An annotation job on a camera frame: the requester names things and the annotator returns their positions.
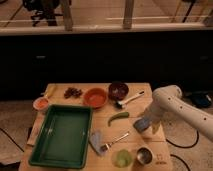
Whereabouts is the dark red bowl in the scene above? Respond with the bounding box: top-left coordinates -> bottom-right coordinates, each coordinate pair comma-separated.
108,82 -> 129,100

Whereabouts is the small metal cup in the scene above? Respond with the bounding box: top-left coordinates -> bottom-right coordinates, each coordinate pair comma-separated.
137,147 -> 153,165

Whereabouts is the white handled brush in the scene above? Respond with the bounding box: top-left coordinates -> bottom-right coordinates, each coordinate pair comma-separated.
115,91 -> 144,109

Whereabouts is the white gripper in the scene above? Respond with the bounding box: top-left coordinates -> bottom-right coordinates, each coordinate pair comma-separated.
140,102 -> 165,134

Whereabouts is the green plastic tray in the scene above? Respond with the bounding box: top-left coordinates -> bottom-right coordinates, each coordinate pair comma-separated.
29,105 -> 92,169

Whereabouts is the green chili pepper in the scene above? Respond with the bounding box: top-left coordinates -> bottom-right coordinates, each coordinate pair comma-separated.
107,112 -> 129,127

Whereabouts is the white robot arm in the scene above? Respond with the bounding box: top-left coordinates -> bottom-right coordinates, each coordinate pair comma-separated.
140,85 -> 213,142

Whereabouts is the orange bowl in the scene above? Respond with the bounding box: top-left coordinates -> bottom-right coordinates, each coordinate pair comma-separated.
83,88 -> 108,108

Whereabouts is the black floor cable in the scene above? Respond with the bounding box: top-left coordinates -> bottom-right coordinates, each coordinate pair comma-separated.
165,129 -> 200,149

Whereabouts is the yellow banana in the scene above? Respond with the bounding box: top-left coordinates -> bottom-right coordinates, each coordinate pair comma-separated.
42,84 -> 56,99

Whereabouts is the green plastic cup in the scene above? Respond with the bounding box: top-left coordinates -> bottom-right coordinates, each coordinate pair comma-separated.
112,149 -> 132,168

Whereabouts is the bunch of dark grapes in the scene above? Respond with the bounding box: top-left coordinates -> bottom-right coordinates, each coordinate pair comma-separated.
64,87 -> 83,99

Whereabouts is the blue sponge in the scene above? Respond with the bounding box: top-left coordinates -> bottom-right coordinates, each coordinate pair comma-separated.
133,118 -> 150,133

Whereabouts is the metal fork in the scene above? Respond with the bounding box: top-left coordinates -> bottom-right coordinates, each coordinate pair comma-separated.
100,132 -> 129,151

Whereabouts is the grey blue cloth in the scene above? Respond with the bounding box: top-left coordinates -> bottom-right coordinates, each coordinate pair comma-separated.
89,130 -> 105,156

